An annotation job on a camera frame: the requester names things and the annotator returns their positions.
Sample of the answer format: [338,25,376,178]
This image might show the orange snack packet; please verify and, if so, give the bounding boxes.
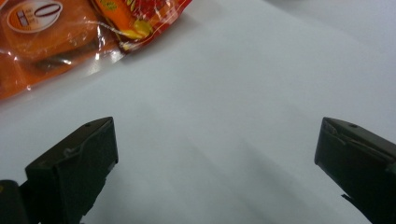
[0,0,125,101]

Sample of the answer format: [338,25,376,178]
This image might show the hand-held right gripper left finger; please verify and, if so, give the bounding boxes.
[24,116,120,224]

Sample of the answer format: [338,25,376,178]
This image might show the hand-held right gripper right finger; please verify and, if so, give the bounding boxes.
[314,117,396,224]

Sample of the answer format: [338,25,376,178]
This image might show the red and yellow snack packet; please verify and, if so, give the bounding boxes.
[90,0,193,53]

